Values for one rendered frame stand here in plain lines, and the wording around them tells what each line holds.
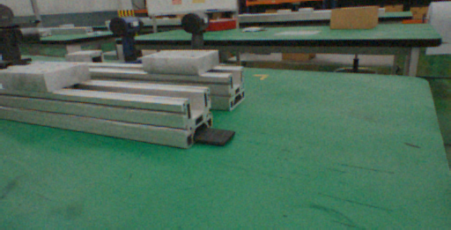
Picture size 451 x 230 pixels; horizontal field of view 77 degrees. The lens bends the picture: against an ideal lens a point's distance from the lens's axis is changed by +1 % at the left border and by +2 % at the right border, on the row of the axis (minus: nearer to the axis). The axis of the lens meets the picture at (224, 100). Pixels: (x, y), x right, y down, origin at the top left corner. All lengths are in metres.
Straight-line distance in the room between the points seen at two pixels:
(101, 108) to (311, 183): 0.40
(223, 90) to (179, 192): 0.31
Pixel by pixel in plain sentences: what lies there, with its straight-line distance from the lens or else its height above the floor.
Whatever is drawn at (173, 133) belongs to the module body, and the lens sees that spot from 0.50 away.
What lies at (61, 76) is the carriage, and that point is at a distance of 0.71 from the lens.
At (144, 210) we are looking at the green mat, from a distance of 0.39.
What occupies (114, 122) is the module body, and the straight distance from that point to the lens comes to 0.60.
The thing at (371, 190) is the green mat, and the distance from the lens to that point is 0.41.
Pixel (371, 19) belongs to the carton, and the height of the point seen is 0.84.
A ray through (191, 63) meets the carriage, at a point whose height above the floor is 0.89.
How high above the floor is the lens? 1.01
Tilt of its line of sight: 18 degrees down
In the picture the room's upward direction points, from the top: 4 degrees counter-clockwise
